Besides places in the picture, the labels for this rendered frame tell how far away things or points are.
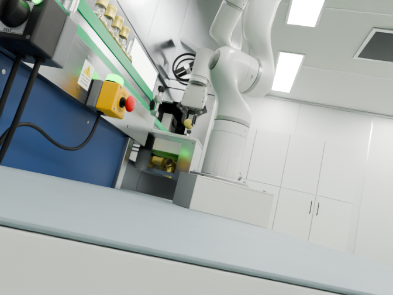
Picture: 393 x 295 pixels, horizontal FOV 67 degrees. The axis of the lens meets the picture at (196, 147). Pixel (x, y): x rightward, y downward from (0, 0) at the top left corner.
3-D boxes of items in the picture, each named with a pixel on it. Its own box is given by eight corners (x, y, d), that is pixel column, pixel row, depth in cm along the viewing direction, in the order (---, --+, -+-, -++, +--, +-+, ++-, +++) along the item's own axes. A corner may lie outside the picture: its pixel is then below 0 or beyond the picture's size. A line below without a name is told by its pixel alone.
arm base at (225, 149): (227, 184, 108) (239, 134, 110) (259, 190, 91) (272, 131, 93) (180, 171, 100) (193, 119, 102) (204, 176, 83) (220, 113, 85)
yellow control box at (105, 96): (97, 116, 77) (106, 89, 78) (124, 122, 75) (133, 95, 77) (83, 107, 70) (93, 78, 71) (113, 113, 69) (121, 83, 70)
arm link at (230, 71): (257, 129, 95) (272, 59, 98) (208, 111, 86) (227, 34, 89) (234, 130, 106) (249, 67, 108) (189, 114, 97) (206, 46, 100)
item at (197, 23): (181, 126, 278) (203, 41, 294) (220, 134, 271) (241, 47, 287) (161, 99, 211) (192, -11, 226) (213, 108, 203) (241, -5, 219)
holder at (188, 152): (135, 170, 135) (144, 137, 137) (193, 184, 129) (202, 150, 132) (120, 164, 118) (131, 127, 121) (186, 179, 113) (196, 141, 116)
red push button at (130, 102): (125, 97, 75) (138, 99, 75) (121, 112, 74) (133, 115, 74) (119, 91, 71) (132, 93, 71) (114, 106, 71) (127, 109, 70)
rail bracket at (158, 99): (130, 112, 121) (138, 83, 123) (169, 120, 118) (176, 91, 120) (127, 109, 118) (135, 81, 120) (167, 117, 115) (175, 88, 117)
